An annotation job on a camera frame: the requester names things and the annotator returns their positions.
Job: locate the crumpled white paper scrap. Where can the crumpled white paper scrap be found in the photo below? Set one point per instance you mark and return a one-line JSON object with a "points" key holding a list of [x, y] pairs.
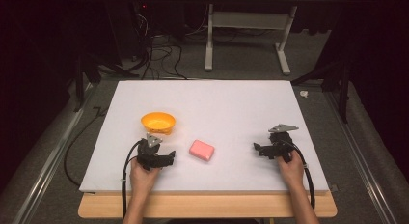
{"points": [[304, 93]]}

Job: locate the black metal stand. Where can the black metal stand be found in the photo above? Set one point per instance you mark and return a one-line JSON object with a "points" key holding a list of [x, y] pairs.
{"points": [[340, 82], [87, 69]]}

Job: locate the orange plastic bowl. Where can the orange plastic bowl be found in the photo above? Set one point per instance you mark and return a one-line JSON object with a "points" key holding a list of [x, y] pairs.
{"points": [[158, 122]]}

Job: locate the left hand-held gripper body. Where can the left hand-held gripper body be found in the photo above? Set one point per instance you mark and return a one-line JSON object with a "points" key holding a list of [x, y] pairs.
{"points": [[148, 154]]}

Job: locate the metal floor rail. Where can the metal floor rail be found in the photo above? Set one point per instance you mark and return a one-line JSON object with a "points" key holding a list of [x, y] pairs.
{"points": [[360, 153], [48, 166]]}

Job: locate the wooden table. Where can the wooden table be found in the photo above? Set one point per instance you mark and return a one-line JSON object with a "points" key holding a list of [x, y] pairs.
{"points": [[209, 206]]}

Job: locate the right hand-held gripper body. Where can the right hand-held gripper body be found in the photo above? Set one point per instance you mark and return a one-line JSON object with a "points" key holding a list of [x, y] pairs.
{"points": [[280, 143]]}

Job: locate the white table mat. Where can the white table mat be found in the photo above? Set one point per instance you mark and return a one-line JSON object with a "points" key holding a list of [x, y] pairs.
{"points": [[218, 108]]}

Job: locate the white metal desk frame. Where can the white metal desk frame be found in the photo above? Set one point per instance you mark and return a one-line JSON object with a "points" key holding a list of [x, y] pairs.
{"points": [[247, 19]]}

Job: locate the person's left hand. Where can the person's left hand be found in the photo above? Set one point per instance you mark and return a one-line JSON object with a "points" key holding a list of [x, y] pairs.
{"points": [[143, 177]]}

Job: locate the person's right hand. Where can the person's right hand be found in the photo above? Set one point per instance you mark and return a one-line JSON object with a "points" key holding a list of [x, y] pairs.
{"points": [[292, 172]]}

